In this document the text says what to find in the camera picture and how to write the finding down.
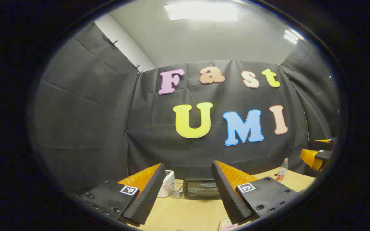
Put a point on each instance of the red white striped straw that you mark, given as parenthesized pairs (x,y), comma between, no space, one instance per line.
(168,185)

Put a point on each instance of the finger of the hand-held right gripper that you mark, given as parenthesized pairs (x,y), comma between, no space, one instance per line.
(310,158)
(328,140)

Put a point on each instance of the black electric oven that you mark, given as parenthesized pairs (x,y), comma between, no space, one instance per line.
(201,188)

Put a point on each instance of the large ceiling light panel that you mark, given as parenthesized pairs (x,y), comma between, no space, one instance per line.
(201,11)

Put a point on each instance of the clear glass cup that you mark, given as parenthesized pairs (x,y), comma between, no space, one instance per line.
(177,191)

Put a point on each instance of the clear plastic water bottle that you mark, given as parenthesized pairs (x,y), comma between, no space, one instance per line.
(282,171)

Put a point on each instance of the small ceiling light panel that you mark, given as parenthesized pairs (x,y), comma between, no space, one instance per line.
(292,36)

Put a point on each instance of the black backdrop cloth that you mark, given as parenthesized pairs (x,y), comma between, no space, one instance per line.
(108,122)

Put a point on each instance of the pink ham slice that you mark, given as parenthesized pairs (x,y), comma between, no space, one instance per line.
(231,227)

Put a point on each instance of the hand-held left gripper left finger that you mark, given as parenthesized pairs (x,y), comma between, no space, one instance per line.
(146,195)

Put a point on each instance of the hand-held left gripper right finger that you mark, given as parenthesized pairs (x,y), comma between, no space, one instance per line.
(228,195)

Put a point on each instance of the white toaster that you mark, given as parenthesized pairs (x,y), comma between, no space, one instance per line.
(165,189)

